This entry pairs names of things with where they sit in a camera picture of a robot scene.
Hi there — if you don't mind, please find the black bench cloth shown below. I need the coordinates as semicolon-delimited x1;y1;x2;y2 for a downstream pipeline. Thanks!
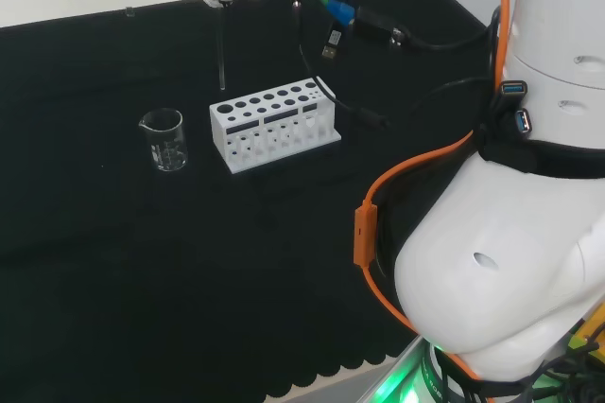
0;0;500;403

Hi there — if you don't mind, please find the black cable with silver plug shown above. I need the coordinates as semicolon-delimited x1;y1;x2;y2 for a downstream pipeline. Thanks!
320;0;354;62

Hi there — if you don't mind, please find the white test tube rack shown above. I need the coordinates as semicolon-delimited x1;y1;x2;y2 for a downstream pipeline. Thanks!
209;76;342;173

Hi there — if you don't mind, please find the black hub with blue ports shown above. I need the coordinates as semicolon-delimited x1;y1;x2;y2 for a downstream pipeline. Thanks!
491;79;534;137

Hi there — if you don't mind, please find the pale grey board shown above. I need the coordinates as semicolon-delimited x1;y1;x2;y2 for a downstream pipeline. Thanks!
264;334;443;403

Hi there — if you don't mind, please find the clear glass beaker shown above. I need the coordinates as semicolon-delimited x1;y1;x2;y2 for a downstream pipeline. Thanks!
137;108;189;173

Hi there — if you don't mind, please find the clear glass rod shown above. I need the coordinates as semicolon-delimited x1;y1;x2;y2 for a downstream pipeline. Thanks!
216;0;227;92

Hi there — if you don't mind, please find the black cable bundle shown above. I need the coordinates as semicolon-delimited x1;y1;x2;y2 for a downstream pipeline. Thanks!
514;341;605;403

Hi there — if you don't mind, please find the thin black cable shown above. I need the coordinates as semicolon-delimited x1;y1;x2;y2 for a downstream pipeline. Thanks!
290;0;391;130

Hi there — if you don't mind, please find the orange cable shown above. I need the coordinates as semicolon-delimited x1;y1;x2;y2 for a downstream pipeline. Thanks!
353;0;511;403

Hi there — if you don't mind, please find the black cable with adapter block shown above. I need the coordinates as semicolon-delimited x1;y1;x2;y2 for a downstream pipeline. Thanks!
353;5;501;52

